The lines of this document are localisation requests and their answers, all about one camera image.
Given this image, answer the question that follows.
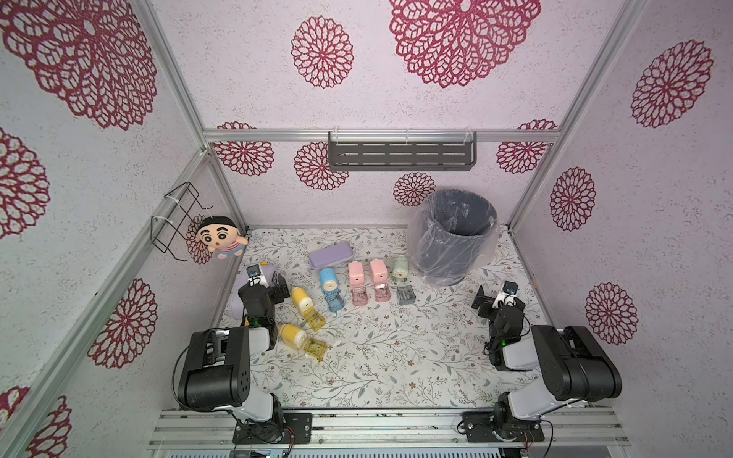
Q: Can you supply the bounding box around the yellow pencil sharpener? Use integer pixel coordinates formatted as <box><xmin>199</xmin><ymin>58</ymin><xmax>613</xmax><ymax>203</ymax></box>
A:
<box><xmin>279</xmin><ymin>324</ymin><xmax>308</xmax><ymax>351</ymax></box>
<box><xmin>291</xmin><ymin>287</ymin><xmax>314</xmax><ymax>314</ymax></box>

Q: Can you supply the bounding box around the blue pencil sharpener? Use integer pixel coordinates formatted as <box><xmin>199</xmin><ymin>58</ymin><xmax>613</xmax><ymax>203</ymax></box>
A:
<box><xmin>319</xmin><ymin>267</ymin><xmax>339</xmax><ymax>292</ymax></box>

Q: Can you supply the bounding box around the blue sharpener shavings tray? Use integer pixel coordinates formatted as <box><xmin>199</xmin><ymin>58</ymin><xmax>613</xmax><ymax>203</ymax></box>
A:
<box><xmin>325</xmin><ymin>289</ymin><xmax>346</xmax><ymax>315</ymax></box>

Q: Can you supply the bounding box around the clear sharpener shavings tray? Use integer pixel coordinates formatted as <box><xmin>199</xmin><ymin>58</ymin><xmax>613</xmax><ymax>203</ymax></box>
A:
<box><xmin>396</xmin><ymin>284</ymin><xmax>416</xmax><ymax>306</ymax></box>

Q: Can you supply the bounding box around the pink pencil sharpener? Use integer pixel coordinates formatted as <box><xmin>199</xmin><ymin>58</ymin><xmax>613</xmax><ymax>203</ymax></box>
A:
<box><xmin>370</xmin><ymin>259</ymin><xmax>389</xmax><ymax>285</ymax></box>
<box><xmin>347</xmin><ymin>261</ymin><xmax>366</xmax><ymax>287</ymax></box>

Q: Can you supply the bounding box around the green pencil sharpener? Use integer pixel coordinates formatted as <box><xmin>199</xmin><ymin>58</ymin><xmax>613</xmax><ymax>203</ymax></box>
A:
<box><xmin>391</xmin><ymin>255</ymin><xmax>410</xmax><ymax>284</ymax></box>

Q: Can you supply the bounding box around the pink sharpener shavings tray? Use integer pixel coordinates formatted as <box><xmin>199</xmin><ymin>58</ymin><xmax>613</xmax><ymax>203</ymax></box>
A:
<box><xmin>374</xmin><ymin>284</ymin><xmax>391</xmax><ymax>303</ymax></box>

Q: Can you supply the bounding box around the yellow sharpener shavings tray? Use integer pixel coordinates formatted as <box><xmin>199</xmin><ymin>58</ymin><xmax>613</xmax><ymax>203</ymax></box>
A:
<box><xmin>303</xmin><ymin>309</ymin><xmax>326</xmax><ymax>333</ymax></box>

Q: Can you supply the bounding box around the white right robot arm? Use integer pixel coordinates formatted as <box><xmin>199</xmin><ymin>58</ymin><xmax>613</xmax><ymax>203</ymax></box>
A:
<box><xmin>471</xmin><ymin>282</ymin><xmax>622</xmax><ymax>426</ymax></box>

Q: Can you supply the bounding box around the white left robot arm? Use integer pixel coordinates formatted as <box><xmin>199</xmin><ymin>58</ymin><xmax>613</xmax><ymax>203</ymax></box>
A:
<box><xmin>172</xmin><ymin>275</ymin><xmax>289</xmax><ymax>429</ymax></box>

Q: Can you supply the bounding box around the purple pencil case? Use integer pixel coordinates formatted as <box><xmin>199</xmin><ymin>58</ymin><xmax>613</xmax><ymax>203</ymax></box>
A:
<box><xmin>308</xmin><ymin>242</ymin><xmax>354</xmax><ymax>270</ymax></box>

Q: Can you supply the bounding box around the purple tissue box holder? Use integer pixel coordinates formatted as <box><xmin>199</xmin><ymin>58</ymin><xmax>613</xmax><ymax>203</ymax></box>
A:
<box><xmin>227</xmin><ymin>263</ymin><xmax>281</xmax><ymax>320</ymax></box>

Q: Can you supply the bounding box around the Shin-chan plush doll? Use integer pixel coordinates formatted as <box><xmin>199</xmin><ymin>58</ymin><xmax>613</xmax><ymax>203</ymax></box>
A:
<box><xmin>196</xmin><ymin>216</ymin><xmax>248</xmax><ymax>260</ymax></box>

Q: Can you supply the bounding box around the grey trash bin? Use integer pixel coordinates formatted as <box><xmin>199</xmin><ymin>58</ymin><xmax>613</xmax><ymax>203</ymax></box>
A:
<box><xmin>414</xmin><ymin>188</ymin><xmax>499</xmax><ymax>287</ymax></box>

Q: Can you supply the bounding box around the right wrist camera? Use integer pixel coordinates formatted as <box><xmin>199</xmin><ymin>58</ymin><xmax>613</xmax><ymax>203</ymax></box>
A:
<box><xmin>494</xmin><ymin>281</ymin><xmax>526</xmax><ymax>311</ymax></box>

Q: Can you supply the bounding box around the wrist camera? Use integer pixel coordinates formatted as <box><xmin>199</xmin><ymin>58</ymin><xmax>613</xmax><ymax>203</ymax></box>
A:
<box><xmin>245</xmin><ymin>263</ymin><xmax>269</xmax><ymax>287</ymax></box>
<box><xmin>494</xmin><ymin>281</ymin><xmax>526</xmax><ymax>311</ymax></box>

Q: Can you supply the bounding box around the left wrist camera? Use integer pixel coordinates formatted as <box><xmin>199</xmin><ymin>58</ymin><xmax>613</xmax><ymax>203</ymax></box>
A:
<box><xmin>245</xmin><ymin>263</ymin><xmax>269</xmax><ymax>287</ymax></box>

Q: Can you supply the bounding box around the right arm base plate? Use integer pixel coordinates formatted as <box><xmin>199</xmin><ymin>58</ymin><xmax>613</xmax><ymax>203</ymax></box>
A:
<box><xmin>456</xmin><ymin>410</ymin><xmax>545</xmax><ymax>443</ymax></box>

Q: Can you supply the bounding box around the black wire wall basket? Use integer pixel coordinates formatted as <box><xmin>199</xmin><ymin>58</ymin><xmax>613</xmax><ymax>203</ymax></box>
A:
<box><xmin>149</xmin><ymin>181</ymin><xmax>213</xmax><ymax>263</ymax></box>

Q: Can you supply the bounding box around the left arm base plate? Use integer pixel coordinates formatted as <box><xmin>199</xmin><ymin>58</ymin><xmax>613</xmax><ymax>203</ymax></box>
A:
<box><xmin>232</xmin><ymin>411</ymin><xmax>313</xmax><ymax>446</ymax></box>

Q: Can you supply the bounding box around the grey wall shelf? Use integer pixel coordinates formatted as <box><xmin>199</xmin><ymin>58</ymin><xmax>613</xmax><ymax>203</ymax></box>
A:
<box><xmin>326</xmin><ymin>131</ymin><xmax>477</xmax><ymax>173</ymax></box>

